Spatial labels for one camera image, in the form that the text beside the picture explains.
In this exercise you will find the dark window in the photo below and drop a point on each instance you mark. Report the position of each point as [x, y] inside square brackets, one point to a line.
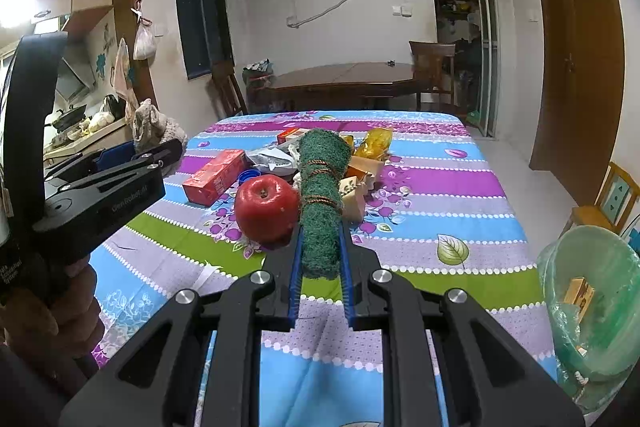
[202, 17]

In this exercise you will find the yellow snack bag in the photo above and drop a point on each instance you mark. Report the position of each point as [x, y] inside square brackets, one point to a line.
[374, 144]

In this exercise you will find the white double wall switch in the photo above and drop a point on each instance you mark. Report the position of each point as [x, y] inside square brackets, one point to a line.
[402, 10]

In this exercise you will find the blue plastic cap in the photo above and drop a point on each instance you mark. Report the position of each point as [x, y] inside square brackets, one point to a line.
[248, 177]

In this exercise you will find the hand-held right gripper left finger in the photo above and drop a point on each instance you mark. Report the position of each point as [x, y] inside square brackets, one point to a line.
[295, 267]

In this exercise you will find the green lined bin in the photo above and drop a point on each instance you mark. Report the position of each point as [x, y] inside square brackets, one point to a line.
[607, 307]

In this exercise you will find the green scouring pad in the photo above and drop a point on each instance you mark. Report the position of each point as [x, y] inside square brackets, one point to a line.
[322, 207]

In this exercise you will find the beige floral carton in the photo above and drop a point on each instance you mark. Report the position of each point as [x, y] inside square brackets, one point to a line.
[356, 199]

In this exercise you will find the white hanging plastic bag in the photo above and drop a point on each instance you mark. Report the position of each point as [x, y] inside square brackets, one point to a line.
[144, 43]

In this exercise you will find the sliding door closet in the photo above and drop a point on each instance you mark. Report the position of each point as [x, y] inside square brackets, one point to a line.
[460, 32]

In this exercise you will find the striped floral bedsheet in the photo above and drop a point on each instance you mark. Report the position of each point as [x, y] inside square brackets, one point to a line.
[440, 207]

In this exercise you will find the silver foil bag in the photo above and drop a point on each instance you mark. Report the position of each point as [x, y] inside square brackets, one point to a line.
[272, 159]

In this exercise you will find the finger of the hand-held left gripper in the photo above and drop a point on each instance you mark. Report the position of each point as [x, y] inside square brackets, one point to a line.
[160, 154]
[117, 155]

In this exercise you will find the tan box in bin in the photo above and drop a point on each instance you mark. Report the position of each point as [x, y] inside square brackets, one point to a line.
[580, 296]

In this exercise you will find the person's left hand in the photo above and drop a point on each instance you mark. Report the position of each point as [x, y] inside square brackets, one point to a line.
[55, 322]

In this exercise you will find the dark wooden dining table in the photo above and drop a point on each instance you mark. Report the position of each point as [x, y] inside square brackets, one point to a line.
[340, 79]

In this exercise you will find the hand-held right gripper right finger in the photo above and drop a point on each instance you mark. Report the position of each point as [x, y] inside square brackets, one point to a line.
[346, 272]

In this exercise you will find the dark wooden chair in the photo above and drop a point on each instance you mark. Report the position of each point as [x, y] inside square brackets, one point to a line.
[431, 57]
[227, 89]

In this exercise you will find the brown wooden door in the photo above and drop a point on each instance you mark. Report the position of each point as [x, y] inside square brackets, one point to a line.
[580, 57]

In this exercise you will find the white single wall switch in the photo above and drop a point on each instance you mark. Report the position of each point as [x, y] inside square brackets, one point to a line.
[533, 15]

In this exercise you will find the range hood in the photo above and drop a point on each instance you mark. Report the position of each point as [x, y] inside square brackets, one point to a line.
[75, 72]

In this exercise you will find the red apple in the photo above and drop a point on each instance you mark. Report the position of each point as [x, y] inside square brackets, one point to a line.
[267, 209]

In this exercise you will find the grey stuffed toy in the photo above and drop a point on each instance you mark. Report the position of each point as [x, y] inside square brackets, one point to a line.
[152, 127]

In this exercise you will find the red cardboard box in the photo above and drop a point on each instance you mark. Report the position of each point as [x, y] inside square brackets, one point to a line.
[212, 177]

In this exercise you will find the small light wooden chair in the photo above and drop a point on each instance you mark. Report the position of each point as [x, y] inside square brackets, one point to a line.
[617, 197]

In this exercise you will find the black wok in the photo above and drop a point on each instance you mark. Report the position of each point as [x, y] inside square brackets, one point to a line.
[67, 117]

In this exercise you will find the golden cardboard box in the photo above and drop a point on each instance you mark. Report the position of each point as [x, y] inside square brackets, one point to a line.
[364, 166]

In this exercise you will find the small orange box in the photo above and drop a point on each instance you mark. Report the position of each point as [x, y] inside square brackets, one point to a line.
[291, 135]

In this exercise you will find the hanging cloth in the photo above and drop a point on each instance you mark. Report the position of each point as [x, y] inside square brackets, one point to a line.
[121, 72]

